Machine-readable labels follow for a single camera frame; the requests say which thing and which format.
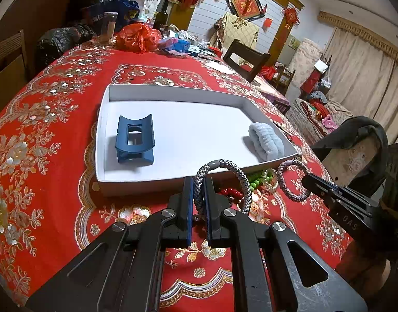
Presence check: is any cluttered sofa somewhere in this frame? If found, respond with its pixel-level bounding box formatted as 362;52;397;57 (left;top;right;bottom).
288;99;359;144

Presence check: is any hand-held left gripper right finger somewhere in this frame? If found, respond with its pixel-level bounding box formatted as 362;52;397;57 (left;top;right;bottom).
204;176;369;312

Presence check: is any red knot wall ornament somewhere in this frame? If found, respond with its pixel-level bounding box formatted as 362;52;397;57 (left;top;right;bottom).
282;6;299;27

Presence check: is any red bead bracelet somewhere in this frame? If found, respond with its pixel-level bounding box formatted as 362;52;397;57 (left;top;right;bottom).
218;187;243;202

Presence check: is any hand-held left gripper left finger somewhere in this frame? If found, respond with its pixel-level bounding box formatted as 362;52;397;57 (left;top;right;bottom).
25;176;194;312

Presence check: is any floral cloth covered cabinet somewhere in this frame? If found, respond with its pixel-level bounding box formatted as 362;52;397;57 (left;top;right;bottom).
288;37;325;82

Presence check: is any small black garbage bag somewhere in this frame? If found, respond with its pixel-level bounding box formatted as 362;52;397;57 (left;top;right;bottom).
36;23;97;69

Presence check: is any brown wooden chair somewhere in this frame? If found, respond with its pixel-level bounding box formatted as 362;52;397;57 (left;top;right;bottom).
0;29;30;118

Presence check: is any white paper gift bag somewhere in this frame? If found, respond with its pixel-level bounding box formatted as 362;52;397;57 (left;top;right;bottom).
129;0;162;20

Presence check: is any dark wine bottle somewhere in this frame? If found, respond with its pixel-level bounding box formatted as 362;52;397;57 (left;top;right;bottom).
153;0;169;31

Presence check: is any red floral tablecloth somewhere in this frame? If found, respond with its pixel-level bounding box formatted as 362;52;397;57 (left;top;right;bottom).
0;37;356;312

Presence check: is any clear spiral hair tie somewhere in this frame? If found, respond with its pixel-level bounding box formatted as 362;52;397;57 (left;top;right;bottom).
262;169;279;192

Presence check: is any diamond wall decoration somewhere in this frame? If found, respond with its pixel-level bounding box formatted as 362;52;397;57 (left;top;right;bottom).
224;0;268;22

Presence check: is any blue tissue pack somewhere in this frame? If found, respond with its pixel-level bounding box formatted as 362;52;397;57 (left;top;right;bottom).
160;37;191;54

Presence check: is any round wooden tabletop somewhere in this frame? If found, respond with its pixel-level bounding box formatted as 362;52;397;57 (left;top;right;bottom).
0;0;80;43

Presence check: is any grey braided bracelet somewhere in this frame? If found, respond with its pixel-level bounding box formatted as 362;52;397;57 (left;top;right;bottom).
277;157;313;201
193;159;253;215

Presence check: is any dark wooden chair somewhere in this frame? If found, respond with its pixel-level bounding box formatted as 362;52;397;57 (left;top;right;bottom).
222;39;271;83

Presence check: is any green bead bracelet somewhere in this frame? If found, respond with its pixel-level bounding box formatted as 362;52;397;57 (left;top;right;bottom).
248;169;274;192

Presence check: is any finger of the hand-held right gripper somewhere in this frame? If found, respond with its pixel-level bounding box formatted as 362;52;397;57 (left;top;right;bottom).
307;172;379;209
301;175;372;222

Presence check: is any small wooden chair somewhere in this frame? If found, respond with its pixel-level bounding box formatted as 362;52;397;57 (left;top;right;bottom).
272;65;295;95

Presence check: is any beige curtain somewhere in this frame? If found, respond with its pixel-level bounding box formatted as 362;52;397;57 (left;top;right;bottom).
319;11;398;144

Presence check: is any blue shopping bag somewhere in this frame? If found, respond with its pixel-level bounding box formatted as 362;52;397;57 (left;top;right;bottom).
85;0;139;33

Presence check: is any red plastic bag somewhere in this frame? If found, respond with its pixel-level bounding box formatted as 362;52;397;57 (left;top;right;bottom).
116;23;162;53

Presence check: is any white paper sheet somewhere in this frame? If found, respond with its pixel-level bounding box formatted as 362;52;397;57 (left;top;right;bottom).
204;60;235;74

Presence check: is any white shallow box tray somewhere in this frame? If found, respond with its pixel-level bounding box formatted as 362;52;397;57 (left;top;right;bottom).
95;84;299;198

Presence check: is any dark jacket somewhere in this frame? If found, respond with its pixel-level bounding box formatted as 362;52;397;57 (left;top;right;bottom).
311;116;390;183

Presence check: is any purple cloth covered table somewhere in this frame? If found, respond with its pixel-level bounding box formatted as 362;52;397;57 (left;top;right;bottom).
251;75;290;111

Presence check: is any blue hair claw clip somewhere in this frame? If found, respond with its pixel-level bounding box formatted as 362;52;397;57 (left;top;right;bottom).
115;114;155;166

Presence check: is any light blue fluffy scrunchie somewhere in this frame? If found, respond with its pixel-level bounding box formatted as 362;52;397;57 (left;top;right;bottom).
243;122;285;163

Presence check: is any floral draped cloth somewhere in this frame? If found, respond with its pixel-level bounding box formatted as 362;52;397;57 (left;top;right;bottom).
213;12;260;66

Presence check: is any person's right hand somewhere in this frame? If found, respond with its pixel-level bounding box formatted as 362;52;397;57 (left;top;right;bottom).
335;242;392;282

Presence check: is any beige upholstered chair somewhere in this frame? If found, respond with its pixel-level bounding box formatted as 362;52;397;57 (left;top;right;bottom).
323;135;386;186

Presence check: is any clear plastic bag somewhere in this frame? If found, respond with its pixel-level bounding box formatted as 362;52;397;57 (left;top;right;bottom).
178;30;198;44

